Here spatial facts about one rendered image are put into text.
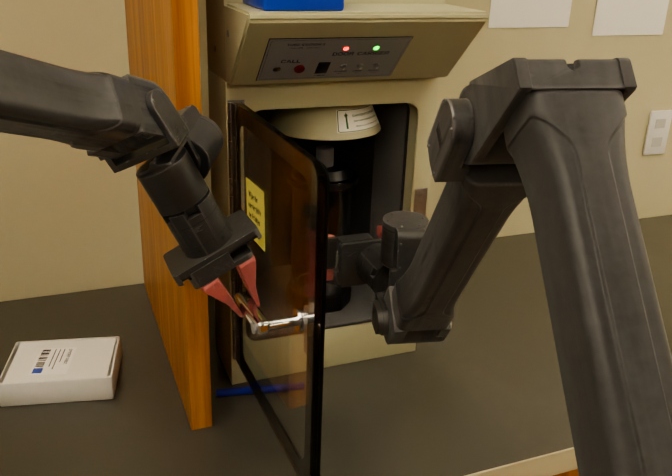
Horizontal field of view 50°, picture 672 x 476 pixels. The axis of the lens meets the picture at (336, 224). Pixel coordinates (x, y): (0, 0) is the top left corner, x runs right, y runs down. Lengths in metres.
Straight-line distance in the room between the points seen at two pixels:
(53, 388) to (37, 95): 0.63
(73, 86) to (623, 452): 0.49
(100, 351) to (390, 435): 0.47
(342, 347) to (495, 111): 0.76
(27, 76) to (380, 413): 0.72
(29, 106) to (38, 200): 0.85
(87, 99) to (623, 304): 0.45
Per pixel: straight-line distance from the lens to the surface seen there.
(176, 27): 0.87
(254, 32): 0.87
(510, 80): 0.46
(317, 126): 1.06
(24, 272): 1.50
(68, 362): 1.19
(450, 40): 1.00
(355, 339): 1.20
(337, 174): 1.12
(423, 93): 1.09
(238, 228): 0.79
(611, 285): 0.42
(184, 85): 0.88
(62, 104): 0.63
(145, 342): 1.29
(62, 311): 1.42
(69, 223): 1.47
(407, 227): 0.88
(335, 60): 0.96
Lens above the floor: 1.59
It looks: 22 degrees down
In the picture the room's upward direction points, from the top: 2 degrees clockwise
